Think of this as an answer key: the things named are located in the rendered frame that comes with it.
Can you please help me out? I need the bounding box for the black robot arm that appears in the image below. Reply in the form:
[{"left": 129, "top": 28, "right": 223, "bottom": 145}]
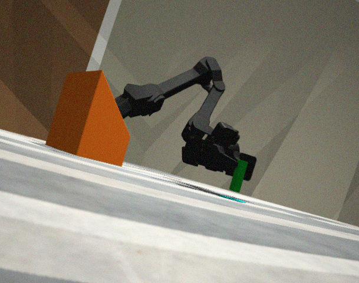
[{"left": 114, "top": 57, "right": 240, "bottom": 155}]

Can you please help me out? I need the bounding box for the green rectangular block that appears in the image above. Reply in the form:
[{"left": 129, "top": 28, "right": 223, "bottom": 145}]
[{"left": 229, "top": 160, "right": 248, "bottom": 192}]

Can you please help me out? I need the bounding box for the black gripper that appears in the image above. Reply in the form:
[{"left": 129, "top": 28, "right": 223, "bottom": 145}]
[{"left": 182, "top": 136, "right": 257, "bottom": 181}]

